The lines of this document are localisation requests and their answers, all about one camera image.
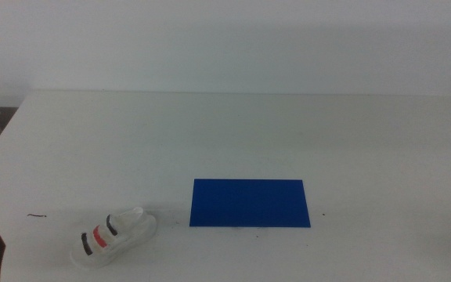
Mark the small dark thread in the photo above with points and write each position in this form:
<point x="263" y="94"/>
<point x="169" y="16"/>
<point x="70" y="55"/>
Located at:
<point x="37" y="215"/>

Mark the blue rectangular mat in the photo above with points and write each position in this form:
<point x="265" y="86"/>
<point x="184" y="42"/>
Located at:
<point x="249" y="203"/>

